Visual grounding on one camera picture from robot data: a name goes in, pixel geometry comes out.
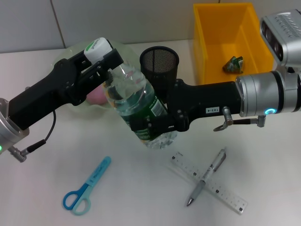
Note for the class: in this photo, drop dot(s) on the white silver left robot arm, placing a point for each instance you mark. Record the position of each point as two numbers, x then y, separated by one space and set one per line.
9 134

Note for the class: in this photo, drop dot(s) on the pink peach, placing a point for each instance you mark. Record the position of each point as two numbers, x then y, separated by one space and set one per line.
97 96

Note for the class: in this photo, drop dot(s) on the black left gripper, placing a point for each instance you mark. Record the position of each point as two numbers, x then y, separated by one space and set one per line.
47 94

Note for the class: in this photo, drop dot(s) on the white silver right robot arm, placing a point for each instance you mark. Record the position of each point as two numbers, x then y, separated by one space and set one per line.
265 94

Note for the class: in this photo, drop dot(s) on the blue scissors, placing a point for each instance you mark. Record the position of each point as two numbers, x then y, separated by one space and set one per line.
92 180

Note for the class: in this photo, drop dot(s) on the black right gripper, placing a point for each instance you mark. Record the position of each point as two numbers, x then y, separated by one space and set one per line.
204 101

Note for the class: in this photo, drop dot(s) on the green glass fruit plate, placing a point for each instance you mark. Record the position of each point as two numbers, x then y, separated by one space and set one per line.
128 51

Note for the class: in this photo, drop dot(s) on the black mesh pen cup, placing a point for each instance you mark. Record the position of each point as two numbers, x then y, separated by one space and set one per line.
160 63

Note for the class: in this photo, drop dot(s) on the grey white pen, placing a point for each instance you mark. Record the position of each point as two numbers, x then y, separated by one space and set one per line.
211 169

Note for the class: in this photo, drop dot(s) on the clear plastic ruler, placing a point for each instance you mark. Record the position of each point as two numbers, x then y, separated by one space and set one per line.
225 190

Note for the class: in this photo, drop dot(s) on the clear green-label water bottle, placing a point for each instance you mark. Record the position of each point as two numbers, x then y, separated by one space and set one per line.
134 96

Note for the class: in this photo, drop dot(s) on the green plastic wrapper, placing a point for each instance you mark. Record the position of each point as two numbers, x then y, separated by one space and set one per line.
232 64

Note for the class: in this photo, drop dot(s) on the yellow plastic bin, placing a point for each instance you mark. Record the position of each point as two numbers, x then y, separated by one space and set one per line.
218 35

